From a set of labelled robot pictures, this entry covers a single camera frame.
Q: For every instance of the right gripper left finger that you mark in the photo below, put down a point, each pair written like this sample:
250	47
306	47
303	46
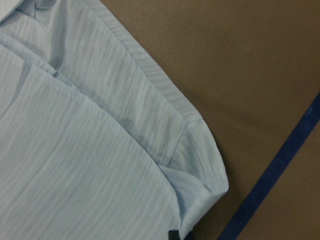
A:
173	235

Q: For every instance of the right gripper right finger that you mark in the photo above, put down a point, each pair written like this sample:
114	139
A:
190	236

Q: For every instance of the light blue button-up shirt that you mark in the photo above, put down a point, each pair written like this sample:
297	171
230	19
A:
96	141

